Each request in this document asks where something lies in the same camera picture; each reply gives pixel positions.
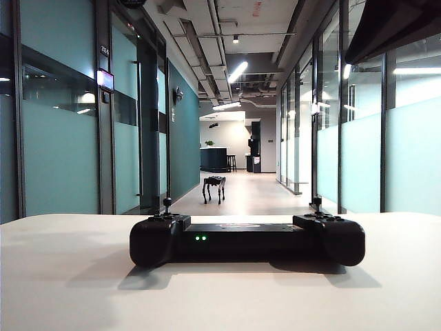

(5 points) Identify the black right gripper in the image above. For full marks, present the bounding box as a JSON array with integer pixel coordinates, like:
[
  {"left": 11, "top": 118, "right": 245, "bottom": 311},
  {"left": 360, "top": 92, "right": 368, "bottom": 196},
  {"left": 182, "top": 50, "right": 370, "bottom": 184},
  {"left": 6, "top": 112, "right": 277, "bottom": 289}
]
[{"left": 344, "top": 0, "right": 441, "bottom": 66}]

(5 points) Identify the black remote control with joysticks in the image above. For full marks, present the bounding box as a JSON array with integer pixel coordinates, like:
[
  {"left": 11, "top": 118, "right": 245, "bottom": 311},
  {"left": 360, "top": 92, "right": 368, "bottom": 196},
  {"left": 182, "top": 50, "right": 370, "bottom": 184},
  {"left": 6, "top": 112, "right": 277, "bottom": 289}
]
[{"left": 129, "top": 196, "right": 366, "bottom": 269}]

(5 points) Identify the black quadruped robot dog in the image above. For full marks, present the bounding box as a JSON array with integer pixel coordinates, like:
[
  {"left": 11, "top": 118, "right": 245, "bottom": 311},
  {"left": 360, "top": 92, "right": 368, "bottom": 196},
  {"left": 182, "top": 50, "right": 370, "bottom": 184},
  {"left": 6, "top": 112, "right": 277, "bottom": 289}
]
[{"left": 201, "top": 175, "right": 227, "bottom": 205}]

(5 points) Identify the lit door display panel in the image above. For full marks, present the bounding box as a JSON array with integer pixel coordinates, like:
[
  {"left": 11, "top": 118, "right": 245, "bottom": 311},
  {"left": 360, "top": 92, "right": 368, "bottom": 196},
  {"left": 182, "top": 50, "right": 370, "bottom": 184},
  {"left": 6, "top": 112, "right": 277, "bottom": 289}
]
[{"left": 96, "top": 70, "right": 115, "bottom": 92}]

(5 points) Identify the long ceiling tube light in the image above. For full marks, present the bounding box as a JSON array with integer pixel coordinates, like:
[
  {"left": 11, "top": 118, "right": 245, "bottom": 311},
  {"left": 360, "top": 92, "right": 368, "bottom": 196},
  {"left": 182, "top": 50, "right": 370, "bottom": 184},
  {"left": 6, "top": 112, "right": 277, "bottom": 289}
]
[
  {"left": 212, "top": 101, "right": 242, "bottom": 112},
  {"left": 227, "top": 61, "right": 249, "bottom": 84}
]

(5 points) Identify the tall black machine cabinet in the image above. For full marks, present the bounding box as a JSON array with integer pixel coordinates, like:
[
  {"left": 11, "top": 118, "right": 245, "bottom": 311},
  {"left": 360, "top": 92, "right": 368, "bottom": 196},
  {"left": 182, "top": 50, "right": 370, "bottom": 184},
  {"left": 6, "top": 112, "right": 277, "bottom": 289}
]
[{"left": 245, "top": 120, "right": 263, "bottom": 173}]

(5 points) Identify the dark blue counter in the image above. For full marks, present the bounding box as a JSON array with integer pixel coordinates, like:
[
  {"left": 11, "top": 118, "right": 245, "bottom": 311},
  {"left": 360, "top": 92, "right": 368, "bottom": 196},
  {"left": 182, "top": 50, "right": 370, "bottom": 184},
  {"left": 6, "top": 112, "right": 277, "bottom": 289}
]
[{"left": 199, "top": 147, "right": 230, "bottom": 172}]

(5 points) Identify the long vertical door handle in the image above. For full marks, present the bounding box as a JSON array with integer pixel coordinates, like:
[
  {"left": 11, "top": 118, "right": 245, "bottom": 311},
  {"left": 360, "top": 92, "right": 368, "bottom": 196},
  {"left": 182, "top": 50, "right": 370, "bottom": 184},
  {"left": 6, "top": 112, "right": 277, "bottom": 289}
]
[{"left": 132, "top": 60, "right": 143, "bottom": 198}]

